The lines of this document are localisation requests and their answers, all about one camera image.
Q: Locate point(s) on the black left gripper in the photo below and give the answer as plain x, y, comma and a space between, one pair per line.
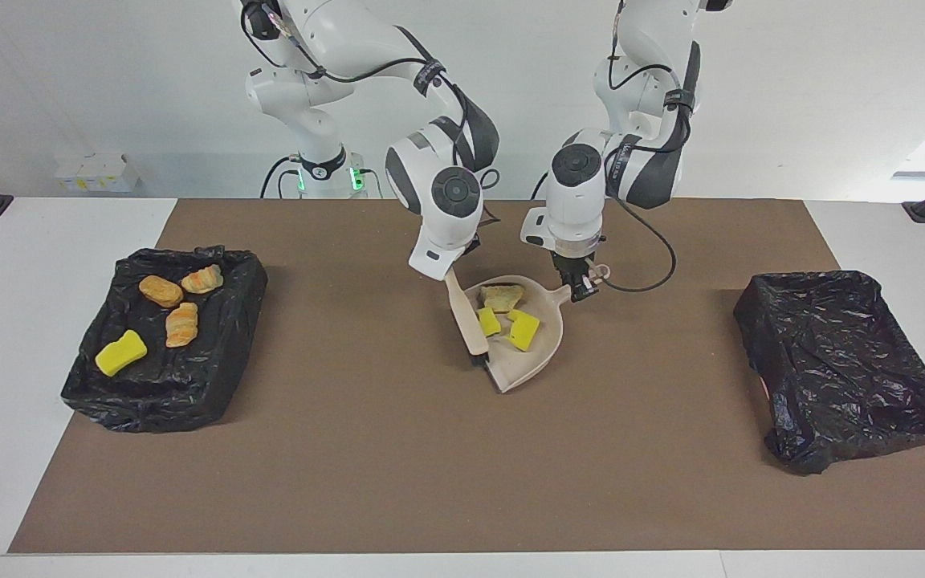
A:
573, 265

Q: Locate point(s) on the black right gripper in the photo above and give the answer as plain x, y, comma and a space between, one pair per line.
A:
470, 245

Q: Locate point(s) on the orange striped croissant piece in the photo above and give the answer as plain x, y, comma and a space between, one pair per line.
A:
503, 297

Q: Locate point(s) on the yellow sponge piece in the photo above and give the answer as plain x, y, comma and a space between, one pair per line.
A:
523, 331
120, 353
489, 322

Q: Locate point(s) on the beige brush black bristles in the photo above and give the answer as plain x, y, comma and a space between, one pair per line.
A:
469, 321

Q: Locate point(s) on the beige plastic dustpan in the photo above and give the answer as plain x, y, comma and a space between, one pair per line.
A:
543, 357

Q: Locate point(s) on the flaky pastry piece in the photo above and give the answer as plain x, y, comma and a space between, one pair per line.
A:
202, 279
181, 324

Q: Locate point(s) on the brown bread roll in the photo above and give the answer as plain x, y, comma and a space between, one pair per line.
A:
160, 291

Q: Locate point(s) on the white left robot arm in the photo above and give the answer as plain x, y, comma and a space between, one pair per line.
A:
579, 201

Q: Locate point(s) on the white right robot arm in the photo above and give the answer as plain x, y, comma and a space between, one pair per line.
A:
446, 209

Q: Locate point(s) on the black bag lined bin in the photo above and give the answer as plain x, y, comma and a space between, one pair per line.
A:
848, 377
157, 393

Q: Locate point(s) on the brown table mat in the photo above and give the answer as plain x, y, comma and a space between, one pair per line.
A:
350, 498

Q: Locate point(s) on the white cardboard box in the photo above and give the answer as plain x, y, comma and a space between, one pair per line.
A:
93, 172

